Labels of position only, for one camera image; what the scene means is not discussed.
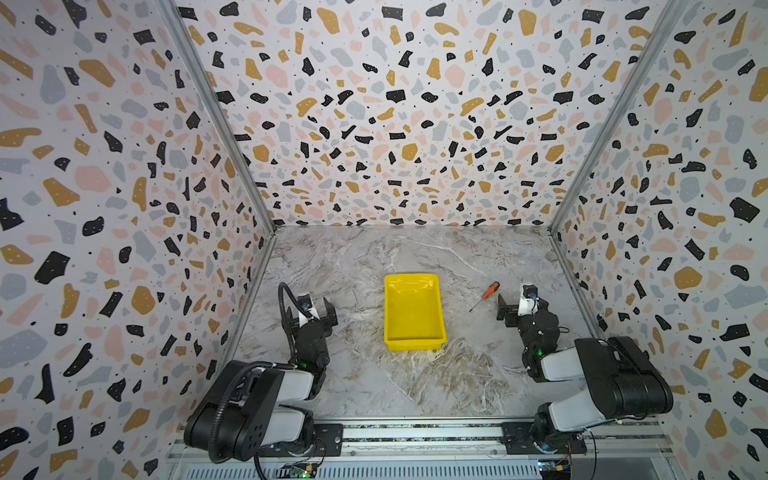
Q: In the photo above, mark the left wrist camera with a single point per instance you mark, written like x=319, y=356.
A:
x=307, y=311

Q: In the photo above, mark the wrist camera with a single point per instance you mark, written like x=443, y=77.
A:
x=528, y=300
x=307, y=311

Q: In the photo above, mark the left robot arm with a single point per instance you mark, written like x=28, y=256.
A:
x=251, y=409

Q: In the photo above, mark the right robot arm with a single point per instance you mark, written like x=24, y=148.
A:
x=620, y=381

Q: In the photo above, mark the corner metal post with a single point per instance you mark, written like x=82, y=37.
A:
x=663, y=28
x=178, y=33

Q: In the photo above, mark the aluminium mounting rail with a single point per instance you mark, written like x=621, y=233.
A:
x=454, y=448

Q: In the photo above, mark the green circuit board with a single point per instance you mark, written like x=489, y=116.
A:
x=297, y=471

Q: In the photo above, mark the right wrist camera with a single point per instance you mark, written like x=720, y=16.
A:
x=528, y=300

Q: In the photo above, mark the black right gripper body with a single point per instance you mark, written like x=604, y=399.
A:
x=525, y=327

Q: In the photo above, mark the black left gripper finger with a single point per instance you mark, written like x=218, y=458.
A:
x=290, y=322
x=330, y=318

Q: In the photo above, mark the left corner metal post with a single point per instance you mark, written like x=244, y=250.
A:
x=178, y=33

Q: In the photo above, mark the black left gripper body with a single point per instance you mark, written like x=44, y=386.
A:
x=322, y=330

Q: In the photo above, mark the right corner metal post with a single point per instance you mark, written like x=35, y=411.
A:
x=663, y=28

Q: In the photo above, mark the orange handled screwdriver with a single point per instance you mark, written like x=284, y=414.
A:
x=493, y=288

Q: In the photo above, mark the yellow plastic bin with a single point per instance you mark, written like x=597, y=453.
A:
x=414, y=318

